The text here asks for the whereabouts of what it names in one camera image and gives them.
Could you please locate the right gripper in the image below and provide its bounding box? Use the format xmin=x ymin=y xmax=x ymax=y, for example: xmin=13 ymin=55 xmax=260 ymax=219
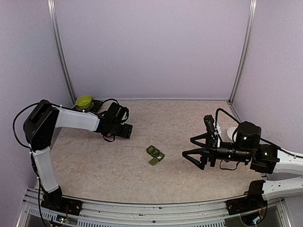
xmin=183 ymin=132 xmax=252 ymax=171

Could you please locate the green pill organizer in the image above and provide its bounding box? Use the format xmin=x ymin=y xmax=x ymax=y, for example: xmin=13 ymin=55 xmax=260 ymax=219
xmin=146 ymin=145 xmax=165 ymax=166

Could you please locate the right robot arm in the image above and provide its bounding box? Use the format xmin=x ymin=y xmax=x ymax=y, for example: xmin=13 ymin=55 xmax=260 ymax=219
xmin=182 ymin=116 xmax=303 ymax=210

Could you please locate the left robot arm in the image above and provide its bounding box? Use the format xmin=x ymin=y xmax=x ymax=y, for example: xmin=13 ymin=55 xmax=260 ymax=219
xmin=12 ymin=99 xmax=133 ymax=210

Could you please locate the white bowl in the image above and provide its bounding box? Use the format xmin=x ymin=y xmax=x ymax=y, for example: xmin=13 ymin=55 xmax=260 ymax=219
xmin=227 ymin=127 xmax=237 ymax=142

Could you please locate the black square tray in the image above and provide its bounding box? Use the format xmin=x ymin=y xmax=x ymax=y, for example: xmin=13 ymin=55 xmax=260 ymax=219
xmin=72 ymin=99 xmax=103 ymax=113

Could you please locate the lime green bowl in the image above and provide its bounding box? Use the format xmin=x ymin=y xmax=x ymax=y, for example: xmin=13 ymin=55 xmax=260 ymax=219
xmin=76 ymin=95 xmax=92 ymax=109

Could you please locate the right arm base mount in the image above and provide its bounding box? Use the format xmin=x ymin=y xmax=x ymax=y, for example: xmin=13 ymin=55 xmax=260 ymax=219
xmin=225 ymin=196 xmax=267 ymax=215

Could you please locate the front aluminium rail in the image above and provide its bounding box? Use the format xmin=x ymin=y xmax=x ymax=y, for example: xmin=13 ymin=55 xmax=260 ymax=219
xmin=15 ymin=188 xmax=294 ymax=227

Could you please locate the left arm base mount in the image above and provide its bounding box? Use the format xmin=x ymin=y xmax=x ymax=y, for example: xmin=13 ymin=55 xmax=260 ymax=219
xmin=41 ymin=197 xmax=82 ymax=216

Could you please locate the right aluminium frame post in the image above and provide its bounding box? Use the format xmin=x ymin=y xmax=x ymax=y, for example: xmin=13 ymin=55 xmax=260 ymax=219
xmin=229 ymin=0 xmax=258 ymax=106

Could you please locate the aluminium frame post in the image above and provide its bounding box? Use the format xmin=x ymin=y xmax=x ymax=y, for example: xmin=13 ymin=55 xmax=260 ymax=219
xmin=47 ymin=0 xmax=76 ymax=105
xmin=229 ymin=0 xmax=258 ymax=106

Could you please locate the left aluminium frame post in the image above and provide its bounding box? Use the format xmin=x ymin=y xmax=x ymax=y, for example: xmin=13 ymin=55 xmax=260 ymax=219
xmin=47 ymin=0 xmax=76 ymax=105

